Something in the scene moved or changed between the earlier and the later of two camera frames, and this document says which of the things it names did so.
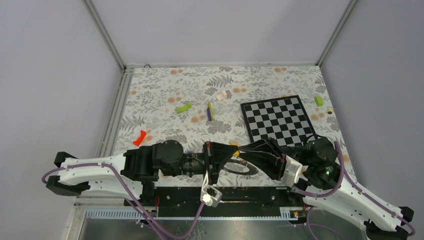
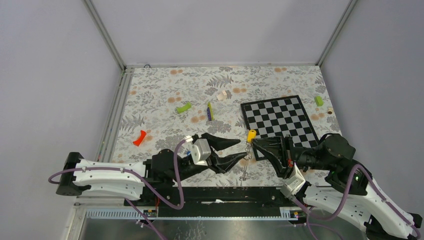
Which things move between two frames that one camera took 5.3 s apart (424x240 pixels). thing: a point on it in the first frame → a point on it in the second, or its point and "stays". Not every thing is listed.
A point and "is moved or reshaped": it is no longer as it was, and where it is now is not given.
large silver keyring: [252, 169] is moved or reshaped
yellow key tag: [235, 143] is moved or reshaped
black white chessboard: [283, 119] stays
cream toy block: [222, 96] stays
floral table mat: [203, 103] stays
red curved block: [138, 142] stays
